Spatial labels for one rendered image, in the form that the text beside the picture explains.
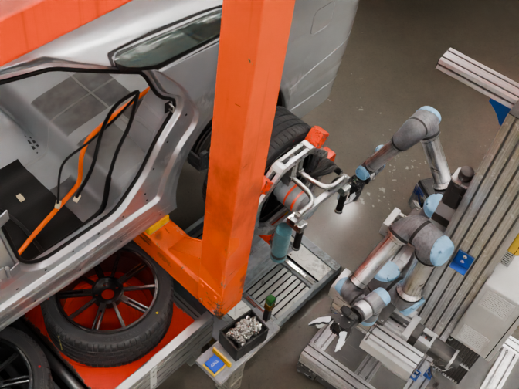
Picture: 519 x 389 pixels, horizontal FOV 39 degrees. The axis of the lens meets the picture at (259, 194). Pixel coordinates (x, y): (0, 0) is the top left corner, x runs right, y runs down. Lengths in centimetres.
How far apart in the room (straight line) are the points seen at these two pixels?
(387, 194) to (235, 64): 273
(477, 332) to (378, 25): 342
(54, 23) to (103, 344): 218
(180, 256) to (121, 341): 49
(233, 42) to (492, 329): 176
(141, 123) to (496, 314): 183
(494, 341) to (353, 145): 219
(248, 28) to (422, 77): 372
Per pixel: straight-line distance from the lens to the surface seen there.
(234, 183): 275
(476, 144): 550
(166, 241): 366
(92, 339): 360
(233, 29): 231
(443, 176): 364
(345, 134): 523
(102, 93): 383
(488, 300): 324
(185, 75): 307
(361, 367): 396
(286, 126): 354
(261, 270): 424
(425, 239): 293
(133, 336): 360
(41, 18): 164
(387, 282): 328
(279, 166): 344
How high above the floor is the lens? 370
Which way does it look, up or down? 51 degrees down
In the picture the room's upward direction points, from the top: 10 degrees clockwise
